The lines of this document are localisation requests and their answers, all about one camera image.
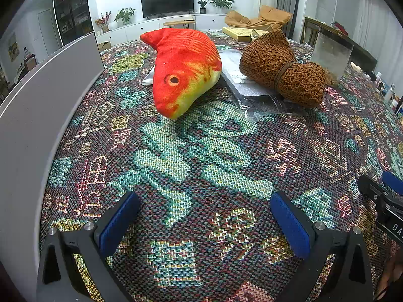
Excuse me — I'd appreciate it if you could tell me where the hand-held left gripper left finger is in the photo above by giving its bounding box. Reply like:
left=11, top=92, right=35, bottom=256
left=36, top=191, right=141, bottom=302

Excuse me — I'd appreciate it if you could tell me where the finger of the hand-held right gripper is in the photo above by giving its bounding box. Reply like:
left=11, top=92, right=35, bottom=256
left=358, top=174, right=392, bottom=210
left=382, top=171, right=403, bottom=196

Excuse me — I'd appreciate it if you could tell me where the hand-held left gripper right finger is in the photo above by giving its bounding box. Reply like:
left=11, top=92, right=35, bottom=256
left=270, top=191, right=374, bottom=302

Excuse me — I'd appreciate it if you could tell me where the large white storage box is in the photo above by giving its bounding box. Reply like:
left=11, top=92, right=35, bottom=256
left=0, top=31, right=106, bottom=260

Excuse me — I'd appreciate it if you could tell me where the plastic-wrapped pad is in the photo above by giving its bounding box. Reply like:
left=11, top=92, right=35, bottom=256
left=217, top=49, right=311, bottom=122

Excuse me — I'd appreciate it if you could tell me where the brown knitted net bag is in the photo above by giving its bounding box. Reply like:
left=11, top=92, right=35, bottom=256
left=239, top=29, right=326, bottom=108

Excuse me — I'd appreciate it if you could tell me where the orange fish plush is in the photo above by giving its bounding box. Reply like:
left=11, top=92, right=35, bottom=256
left=139, top=28, right=222, bottom=120

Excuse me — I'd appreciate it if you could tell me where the person's right hand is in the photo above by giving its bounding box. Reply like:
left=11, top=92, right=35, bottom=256
left=376, top=253, right=403, bottom=302

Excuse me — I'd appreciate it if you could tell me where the row of small bottles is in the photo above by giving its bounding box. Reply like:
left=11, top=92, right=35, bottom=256
left=349, top=63, right=403, bottom=115

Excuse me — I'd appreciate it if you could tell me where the woven patterned blanket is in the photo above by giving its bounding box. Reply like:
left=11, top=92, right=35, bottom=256
left=39, top=30, right=403, bottom=302

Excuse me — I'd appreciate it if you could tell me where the clear plastic jar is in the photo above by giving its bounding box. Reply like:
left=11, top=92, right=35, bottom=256
left=311, top=27, right=354, bottom=87

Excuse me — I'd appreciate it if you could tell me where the white paper booklet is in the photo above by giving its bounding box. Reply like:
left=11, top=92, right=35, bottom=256
left=142, top=67, right=156, bottom=85

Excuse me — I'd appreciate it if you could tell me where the white sheer curtain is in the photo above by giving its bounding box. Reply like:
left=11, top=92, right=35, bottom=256
left=356, top=0, right=403, bottom=79

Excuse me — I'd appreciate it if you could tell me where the red cloth item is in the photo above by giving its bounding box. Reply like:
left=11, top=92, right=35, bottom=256
left=330, top=21, right=348, bottom=36

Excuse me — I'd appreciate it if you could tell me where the wooden dining chair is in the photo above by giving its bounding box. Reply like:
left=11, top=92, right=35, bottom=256
left=22, top=53, right=38, bottom=73

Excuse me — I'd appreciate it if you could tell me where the white low cabinet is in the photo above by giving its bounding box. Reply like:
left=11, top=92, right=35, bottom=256
left=101, top=13, right=233, bottom=46

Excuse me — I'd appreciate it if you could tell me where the yellow flat box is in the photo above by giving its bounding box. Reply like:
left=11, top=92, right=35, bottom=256
left=222, top=27, right=268, bottom=42

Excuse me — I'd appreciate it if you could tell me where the orange lounge chair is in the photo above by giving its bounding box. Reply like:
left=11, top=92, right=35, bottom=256
left=225, top=5, right=293, bottom=32

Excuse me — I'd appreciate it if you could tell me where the red flower bouquet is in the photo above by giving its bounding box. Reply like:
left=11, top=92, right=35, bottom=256
left=94, top=12, right=111, bottom=33

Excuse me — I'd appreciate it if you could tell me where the white door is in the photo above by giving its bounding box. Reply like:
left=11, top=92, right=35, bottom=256
left=38, top=9, right=62, bottom=51

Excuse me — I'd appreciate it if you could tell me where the grey curtain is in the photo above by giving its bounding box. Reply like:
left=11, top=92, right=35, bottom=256
left=277, top=0, right=301, bottom=38

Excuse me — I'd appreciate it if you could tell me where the green potted plant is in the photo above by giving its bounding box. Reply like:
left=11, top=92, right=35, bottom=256
left=114, top=7, right=136, bottom=26

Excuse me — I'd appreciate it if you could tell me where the small wooden bench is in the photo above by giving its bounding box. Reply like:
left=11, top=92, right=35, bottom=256
left=163, top=19, right=196, bottom=29

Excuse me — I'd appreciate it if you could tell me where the dark glass display cabinet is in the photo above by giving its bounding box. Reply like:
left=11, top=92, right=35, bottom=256
left=52, top=0, right=89, bottom=46

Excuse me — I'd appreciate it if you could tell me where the black flat television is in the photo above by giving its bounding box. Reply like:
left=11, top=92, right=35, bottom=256
left=140, top=0, right=194, bottom=19

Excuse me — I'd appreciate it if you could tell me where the framed wall picture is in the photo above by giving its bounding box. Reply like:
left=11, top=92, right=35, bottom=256
left=7, top=32, right=20, bottom=63

